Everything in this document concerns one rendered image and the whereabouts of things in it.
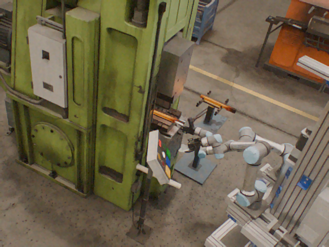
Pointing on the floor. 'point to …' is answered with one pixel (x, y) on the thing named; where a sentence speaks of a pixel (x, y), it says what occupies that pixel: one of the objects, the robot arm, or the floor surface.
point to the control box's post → (145, 197)
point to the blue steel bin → (204, 18)
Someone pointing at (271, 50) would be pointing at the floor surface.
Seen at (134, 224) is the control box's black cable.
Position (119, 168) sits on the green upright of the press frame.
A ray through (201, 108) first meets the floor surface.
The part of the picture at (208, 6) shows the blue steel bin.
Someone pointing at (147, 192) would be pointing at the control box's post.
